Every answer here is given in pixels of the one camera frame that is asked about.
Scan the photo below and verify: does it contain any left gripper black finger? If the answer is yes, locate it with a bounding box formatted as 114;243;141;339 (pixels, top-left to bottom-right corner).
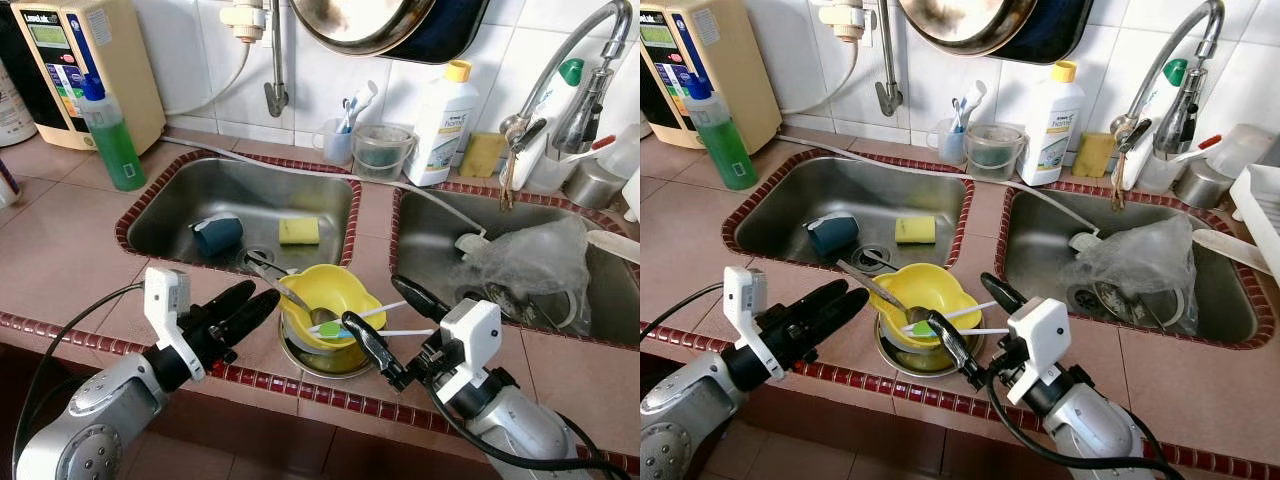
808;289;871;348
785;279;851;323
222;291;281;351
200;282;257;326

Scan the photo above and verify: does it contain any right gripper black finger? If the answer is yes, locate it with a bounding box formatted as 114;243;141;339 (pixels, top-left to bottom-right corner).
343;311;411;393
926;311;986;391
980;272;1031;317
391;275;451;323

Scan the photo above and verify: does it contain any metal spoon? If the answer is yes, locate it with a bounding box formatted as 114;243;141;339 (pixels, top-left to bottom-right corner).
838;258;926;326
243;258;336;331

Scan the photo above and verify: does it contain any blue mug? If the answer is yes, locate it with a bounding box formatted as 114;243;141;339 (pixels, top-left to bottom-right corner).
805;212;861;258
190;213;244;259

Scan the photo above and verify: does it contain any yellow plastic bowl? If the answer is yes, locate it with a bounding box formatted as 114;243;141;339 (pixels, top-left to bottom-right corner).
870;262;981;346
278;263;389;348

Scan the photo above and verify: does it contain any stainless steel bowl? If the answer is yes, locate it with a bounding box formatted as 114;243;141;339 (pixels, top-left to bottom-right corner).
278;320;379;379
875;320;976;376

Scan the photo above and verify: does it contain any stainless steel sink basin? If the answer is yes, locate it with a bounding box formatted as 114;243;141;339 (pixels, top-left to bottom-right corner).
725;155;973;273
125;157;356;273
1000;185;1261;346
392;185;641;346

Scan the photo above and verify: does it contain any yellow dish sponge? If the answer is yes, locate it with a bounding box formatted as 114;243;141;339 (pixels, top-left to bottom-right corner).
895;215;938;244
278;217;321;246

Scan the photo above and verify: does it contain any clear plastic bag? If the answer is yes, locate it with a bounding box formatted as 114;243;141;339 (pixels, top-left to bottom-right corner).
458;215;593;331
1070;213;1201;336

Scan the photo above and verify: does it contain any clear plastic bucket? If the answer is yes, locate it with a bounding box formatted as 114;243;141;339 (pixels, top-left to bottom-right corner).
965;122;1029;181
350;123;418;181

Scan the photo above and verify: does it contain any mustard yellow sponge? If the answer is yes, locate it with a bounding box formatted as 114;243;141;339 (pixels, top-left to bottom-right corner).
1072;132;1116;179
460;132;506;179

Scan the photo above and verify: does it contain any white bottle yellow cap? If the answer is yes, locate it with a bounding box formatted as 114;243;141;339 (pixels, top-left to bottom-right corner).
405;60;481;188
1017;60;1086;188

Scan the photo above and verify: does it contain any green dish soap bottle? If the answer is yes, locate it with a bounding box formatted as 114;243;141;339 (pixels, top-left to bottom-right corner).
78;72;148;193
683;72;759;191

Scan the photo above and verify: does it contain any white blue toothbrush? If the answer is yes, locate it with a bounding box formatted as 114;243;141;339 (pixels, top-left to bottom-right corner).
950;80;989;133
338;80;379;133

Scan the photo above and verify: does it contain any chrome gooseneck faucet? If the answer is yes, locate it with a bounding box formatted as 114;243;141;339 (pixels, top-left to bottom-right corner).
1108;0;1226;213
497;0;633;213

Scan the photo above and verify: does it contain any stainless steel cup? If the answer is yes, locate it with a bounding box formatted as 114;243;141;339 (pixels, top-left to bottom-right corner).
1172;158;1236;209
562;160;626;211

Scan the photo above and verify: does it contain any beige water purifier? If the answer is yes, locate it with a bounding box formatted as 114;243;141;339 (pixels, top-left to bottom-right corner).
640;0;783;153
0;0;168;153

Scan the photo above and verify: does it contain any white utensil red tip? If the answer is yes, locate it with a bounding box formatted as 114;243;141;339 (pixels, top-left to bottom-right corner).
560;135;618;161
1165;133;1223;161

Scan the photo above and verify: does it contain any clear plastic container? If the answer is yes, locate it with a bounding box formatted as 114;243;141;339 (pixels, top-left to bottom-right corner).
595;122;641;181
1205;122;1276;181

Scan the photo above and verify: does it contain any hanging steel pan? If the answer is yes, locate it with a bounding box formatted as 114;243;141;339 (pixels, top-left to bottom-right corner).
897;0;1096;64
290;0;491;64

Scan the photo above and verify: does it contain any white tap filter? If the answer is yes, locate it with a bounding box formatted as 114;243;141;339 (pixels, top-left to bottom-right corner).
220;0;266;43
818;0;876;43

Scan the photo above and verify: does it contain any large white plastic jar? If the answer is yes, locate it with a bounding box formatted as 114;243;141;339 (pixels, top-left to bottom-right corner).
0;60;36;148

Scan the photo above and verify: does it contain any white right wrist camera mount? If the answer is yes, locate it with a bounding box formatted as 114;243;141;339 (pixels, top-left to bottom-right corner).
437;298;503;376
1005;297;1073;406

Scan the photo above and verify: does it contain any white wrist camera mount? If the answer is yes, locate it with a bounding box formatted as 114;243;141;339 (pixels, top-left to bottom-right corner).
722;265;786;381
143;265;206;381
437;298;503;376
1005;297;1073;406

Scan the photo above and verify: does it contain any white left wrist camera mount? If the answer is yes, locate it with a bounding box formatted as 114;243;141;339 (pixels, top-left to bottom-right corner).
143;265;206;381
722;265;786;381

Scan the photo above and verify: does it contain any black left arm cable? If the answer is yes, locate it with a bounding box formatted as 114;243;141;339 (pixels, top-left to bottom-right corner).
640;283;726;341
10;283;148;476

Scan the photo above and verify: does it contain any metal wall tap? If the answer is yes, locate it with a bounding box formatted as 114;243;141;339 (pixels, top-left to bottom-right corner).
875;0;904;118
263;0;291;118

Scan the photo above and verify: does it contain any thin white hose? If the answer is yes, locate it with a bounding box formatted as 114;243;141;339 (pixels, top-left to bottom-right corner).
780;40;863;116
163;40;251;116

